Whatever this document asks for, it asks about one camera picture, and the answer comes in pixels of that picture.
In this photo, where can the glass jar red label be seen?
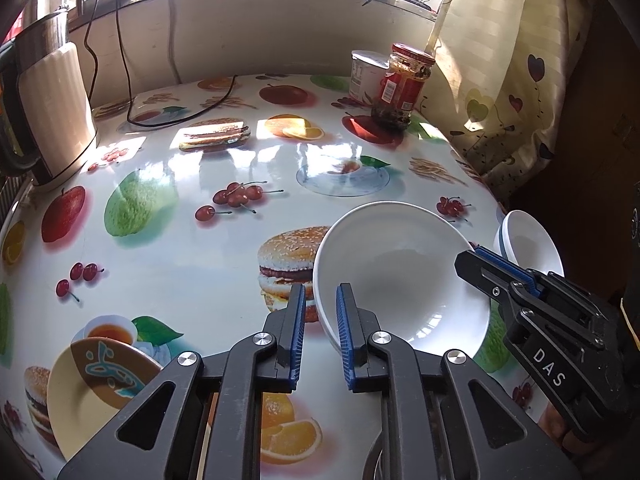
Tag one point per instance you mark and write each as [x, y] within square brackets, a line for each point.
[400, 90]

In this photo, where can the yellow plate blue brown print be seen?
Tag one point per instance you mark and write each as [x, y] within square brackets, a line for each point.
[75, 400]

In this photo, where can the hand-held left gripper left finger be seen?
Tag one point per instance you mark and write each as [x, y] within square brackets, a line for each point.
[298, 335]

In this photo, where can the small white blue-banded bowl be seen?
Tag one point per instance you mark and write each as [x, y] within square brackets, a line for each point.
[530, 235]

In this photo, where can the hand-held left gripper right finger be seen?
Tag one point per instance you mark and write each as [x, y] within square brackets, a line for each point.
[344, 335]

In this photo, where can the white plastic cup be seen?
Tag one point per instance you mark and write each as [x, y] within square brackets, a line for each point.
[365, 75]

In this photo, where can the dark wooden cabinet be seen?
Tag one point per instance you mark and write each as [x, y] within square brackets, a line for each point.
[600, 135]

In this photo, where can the large white blue-banded bowl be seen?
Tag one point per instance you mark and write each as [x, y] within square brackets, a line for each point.
[400, 270]

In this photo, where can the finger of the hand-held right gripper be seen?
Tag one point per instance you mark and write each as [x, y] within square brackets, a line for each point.
[515, 267]
[482, 275]

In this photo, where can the stainless steel bowl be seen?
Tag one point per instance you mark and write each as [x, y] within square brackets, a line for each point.
[372, 460]

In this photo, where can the food print tablecloth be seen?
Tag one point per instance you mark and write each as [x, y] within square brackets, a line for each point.
[200, 260]

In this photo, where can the heart print curtain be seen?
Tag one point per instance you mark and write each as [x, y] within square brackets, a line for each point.
[500, 60]

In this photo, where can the cream electric kettle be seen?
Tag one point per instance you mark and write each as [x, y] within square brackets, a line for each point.
[55, 110]

